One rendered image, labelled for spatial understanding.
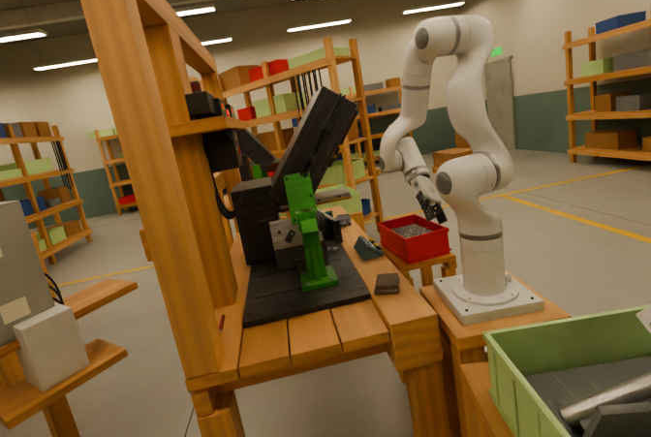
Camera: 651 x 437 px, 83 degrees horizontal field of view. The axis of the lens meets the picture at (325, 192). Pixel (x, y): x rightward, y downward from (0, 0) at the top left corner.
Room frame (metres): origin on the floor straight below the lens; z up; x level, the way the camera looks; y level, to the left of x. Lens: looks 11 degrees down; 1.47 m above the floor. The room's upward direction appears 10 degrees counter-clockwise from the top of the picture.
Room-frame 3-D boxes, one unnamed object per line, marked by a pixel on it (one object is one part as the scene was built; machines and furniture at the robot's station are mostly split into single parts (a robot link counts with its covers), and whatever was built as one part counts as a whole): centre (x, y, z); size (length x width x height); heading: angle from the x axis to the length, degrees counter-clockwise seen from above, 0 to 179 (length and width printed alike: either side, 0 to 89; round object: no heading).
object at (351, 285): (1.64, 0.18, 0.89); 1.10 x 0.42 x 0.02; 6
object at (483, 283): (1.05, -0.43, 0.97); 0.19 x 0.19 x 0.18
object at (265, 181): (1.74, 0.33, 1.07); 0.30 x 0.18 x 0.34; 6
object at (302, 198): (1.58, 0.11, 1.17); 0.13 x 0.12 x 0.20; 6
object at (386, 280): (1.14, -0.15, 0.92); 0.10 x 0.08 x 0.03; 165
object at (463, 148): (7.38, -2.96, 0.37); 1.20 x 0.80 x 0.74; 103
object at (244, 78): (5.03, 0.36, 1.19); 2.30 x 0.55 x 2.39; 46
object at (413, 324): (1.67, -0.10, 0.82); 1.50 x 0.14 x 0.15; 6
